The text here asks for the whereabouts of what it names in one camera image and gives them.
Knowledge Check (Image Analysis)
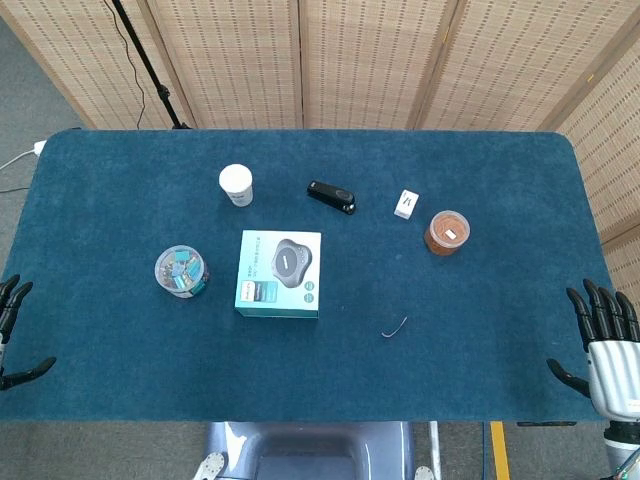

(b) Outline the bamboo folding screen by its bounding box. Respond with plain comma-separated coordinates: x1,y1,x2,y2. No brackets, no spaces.
0,0,640,306

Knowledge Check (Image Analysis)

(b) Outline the blue table mat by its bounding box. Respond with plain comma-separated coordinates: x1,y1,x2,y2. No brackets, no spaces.
0,128,632,425

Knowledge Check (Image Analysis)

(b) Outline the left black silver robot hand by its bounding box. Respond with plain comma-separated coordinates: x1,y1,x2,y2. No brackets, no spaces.
0,273,57,392

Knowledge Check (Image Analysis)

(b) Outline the thin black hanging cable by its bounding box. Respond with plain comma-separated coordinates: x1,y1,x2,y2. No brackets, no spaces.
103,0,147,130

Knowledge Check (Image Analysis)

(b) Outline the yellow floor tape strip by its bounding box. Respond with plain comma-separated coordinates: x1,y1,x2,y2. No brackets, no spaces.
489,421,512,480

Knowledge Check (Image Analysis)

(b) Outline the blue-grey robot torso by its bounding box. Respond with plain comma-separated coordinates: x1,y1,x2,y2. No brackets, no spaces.
206,421,417,480

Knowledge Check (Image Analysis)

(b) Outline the white paper cup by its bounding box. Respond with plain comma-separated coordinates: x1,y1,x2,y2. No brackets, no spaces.
218,163,254,208

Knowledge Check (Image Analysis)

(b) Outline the black stapler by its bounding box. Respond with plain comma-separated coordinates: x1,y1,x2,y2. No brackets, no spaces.
306,179,359,216

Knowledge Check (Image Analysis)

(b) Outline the white power cable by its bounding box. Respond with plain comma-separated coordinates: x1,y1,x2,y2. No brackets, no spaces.
0,148,36,195

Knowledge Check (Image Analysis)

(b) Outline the white table leg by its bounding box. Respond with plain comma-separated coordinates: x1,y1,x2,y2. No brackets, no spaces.
428,421,443,480

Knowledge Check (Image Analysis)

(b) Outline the clear jar of binder clips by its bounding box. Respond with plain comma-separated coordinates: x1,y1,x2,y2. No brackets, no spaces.
154,244,212,300

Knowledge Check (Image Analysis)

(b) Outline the small white box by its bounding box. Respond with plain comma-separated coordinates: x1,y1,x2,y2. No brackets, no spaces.
392,189,420,221

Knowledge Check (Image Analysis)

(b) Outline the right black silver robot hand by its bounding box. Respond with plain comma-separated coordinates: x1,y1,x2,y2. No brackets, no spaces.
546,278,640,424

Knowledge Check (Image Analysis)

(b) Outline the teal speaker paper box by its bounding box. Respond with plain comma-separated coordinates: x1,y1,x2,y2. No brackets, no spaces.
233,229,323,321

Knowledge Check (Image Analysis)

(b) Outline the black tripod stand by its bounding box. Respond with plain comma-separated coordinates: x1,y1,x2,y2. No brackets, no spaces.
110,0,192,131

